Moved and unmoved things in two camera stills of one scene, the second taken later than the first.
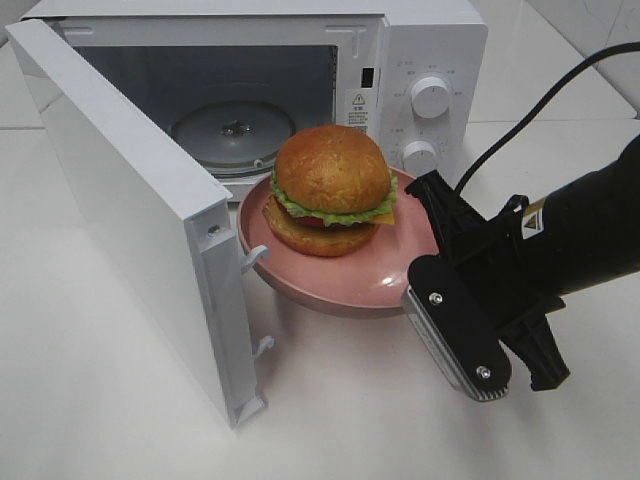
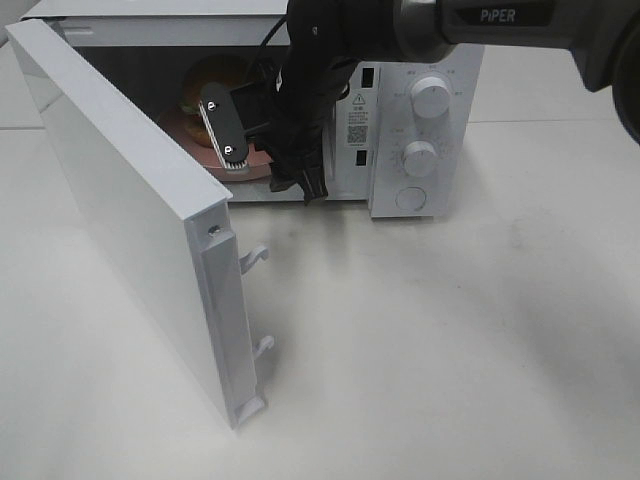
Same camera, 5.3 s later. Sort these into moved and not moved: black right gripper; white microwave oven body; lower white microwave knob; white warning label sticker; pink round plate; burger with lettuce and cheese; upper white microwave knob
Moved: black right gripper; pink round plate; burger with lettuce and cheese
Not moved: white microwave oven body; lower white microwave knob; white warning label sticker; upper white microwave knob
